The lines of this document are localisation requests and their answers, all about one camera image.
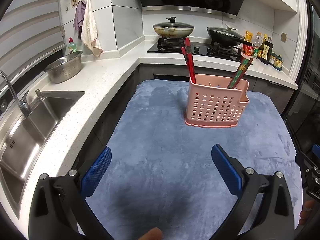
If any wall power socket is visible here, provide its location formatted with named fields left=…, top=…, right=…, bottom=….
left=280, top=33, right=287, bottom=43

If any dark soy sauce bottle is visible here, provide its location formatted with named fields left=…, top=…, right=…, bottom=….
left=260, top=37, right=273, bottom=64

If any small green spice jar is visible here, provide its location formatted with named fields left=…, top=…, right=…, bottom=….
left=253, top=47, right=259, bottom=59

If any clear plastic oil bottle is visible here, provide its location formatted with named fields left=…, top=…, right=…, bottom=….
left=252, top=32, right=263, bottom=48

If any black wok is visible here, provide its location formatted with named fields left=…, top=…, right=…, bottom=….
left=207, top=25, right=253, bottom=47

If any dark red chopstick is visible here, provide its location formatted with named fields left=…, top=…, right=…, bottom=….
left=181, top=47, right=196, bottom=84

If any white hanging towel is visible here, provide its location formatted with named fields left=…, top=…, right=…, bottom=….
left=81, top=0, right=103, bottom=57

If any purple hanging cloth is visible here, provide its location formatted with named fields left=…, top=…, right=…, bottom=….
left=73, top=0, right=86, bottom=40

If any chrome faucet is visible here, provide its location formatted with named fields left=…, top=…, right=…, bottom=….
left=0, top=70, right=31, bottom=118

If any white spatula in wok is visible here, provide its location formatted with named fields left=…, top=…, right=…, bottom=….
left=225, top=24, right=238, bottom=31

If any yellow snack bag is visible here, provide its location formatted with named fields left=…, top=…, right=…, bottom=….
left=245, top=30, right=253, bottom=46

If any yellow cap sauce bottle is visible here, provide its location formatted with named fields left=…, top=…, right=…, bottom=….
left=258, top=34, right=268, bottom=59

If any pink plastic utensil holder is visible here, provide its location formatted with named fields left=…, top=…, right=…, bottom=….
left=184, top=74, right=249, bottom=128

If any beige wok with lid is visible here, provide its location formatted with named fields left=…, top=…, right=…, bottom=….
left=153, top=16, right=194, bottom=38

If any right hand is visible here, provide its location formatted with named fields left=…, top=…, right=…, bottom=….
left=299, top=199, right=317, bottom=226

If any blue grey cloth mat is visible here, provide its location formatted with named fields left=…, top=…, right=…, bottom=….
left=86, top=80, right=303, bottom=239

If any white window blind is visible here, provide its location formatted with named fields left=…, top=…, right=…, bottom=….
left=1, top=0, right=63, bottom=73

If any green condiment jar set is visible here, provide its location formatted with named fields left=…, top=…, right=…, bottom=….
left=269, top=51, right=283, bottom=72

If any left hand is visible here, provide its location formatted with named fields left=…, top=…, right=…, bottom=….
left=138, top=227, right=163, bottom=240

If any green dish soap bottle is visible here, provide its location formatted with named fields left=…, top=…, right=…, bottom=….
left=68, top=37, right=77, bottom=53

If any red instant noodle cup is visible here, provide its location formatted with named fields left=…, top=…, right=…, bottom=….
left=242, top=44, right=254, bottom=56

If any bright red chopstick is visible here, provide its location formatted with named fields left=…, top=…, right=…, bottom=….
left=182, top=38, right=196, bottom=84

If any black gas stove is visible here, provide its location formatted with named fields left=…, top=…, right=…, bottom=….
left=147, top=38, right=242, bottom=62

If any steel bowl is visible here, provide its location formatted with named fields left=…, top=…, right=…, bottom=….
left=44, top=51, right=82, bottom=83

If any maroon chopstick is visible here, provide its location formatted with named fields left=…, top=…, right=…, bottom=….
left=227, top=57, right=249, bottom=88

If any stainless steel sink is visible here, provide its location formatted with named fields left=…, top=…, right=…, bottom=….
left=1, top=90, right=84, bottom=218

